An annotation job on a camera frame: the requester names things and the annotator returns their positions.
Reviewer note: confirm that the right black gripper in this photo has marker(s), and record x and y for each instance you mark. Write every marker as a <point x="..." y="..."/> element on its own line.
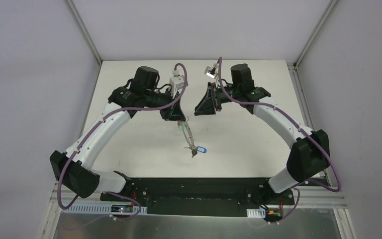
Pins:
<point x="215" y="98"/>

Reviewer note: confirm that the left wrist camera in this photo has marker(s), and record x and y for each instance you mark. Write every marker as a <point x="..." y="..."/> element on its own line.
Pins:
<point x="177" y="83"/>

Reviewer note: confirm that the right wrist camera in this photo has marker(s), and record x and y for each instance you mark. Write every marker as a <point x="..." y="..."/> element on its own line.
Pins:
<point x="211" y="71"/>

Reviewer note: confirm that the left white cable duct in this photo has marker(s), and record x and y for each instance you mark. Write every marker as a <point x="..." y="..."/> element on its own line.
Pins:
<point x="106" y="208"/>

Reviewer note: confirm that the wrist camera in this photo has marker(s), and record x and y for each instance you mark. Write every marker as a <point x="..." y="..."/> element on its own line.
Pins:
<point x="177" y="83"/>
<point x="211" y="71"/>

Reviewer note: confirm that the keyring with black key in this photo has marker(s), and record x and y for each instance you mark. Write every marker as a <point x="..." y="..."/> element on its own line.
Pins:
<point x="184" y="126"/>

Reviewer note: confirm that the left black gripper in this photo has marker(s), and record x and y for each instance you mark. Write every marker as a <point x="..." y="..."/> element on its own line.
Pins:
<point x="174" y="102"/>

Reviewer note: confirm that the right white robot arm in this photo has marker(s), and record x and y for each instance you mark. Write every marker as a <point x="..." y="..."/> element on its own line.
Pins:
<point x="309" y="150"/>

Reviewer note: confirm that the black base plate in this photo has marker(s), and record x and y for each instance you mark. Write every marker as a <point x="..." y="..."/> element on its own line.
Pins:
<point x="213" y="197"/>

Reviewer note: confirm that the white cable duct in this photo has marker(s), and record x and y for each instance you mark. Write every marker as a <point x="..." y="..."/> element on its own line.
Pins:
<point x="106" y="208"/>
<point x="256" y="213"/>

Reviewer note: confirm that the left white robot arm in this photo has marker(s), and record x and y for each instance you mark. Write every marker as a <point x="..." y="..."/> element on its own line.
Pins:
<point x="73" y="167"/>

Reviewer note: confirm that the right white cable duct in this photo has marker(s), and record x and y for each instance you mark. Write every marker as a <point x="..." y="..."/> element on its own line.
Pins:
<point x="256" y="213"/>

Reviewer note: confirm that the blue tag key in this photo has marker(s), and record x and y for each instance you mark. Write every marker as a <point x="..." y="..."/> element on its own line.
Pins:
<point x="197" y="150"/>

